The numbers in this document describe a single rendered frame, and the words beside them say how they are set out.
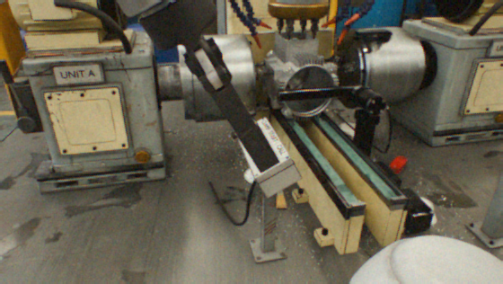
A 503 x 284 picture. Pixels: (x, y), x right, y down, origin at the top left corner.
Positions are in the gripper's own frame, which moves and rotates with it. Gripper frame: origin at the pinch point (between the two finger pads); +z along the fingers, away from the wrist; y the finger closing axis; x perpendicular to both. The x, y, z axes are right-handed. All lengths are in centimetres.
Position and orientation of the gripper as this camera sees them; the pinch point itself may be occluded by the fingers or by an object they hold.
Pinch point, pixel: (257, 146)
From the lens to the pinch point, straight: 46.9
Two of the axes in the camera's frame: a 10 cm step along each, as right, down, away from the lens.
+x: -8.7, 5.0, 0.5
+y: -2.2, -4.7, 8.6
